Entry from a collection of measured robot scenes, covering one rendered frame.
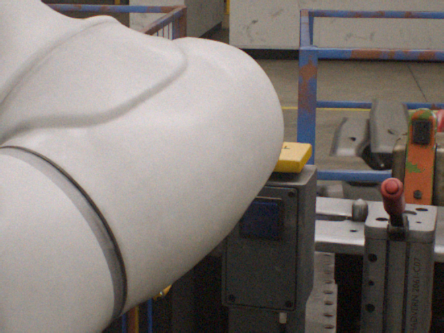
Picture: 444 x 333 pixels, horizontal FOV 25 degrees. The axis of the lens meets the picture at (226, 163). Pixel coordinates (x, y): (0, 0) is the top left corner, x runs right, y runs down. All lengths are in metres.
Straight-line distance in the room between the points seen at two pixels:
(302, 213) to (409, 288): 0.21
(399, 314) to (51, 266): 0.61
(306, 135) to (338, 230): 1.94
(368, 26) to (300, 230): 8.36
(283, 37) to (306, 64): 6.12
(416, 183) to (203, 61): 0.80
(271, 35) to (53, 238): 8.74
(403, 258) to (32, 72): 0.56
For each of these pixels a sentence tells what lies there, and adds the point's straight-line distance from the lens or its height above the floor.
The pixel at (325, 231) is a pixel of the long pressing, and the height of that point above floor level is 1.00.
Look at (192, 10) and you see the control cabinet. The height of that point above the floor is 0.40.
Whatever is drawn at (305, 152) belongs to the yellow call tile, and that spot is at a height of 1.16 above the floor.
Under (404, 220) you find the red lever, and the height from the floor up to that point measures 1.07.
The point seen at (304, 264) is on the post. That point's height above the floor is 1.07.
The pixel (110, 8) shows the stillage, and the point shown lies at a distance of 4.34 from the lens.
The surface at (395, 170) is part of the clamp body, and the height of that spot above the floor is 1.03.
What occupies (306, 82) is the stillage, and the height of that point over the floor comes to 0.84.
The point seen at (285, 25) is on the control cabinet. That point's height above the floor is 0.32.
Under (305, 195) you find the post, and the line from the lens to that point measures 0.81.
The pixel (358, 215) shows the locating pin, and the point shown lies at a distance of 1.18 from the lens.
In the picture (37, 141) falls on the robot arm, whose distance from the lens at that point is 0.47.
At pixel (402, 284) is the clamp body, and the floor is 1.00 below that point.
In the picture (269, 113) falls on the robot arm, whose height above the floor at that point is 1.25.
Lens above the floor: 1.36
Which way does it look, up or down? 14 degrees down
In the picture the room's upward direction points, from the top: straight up
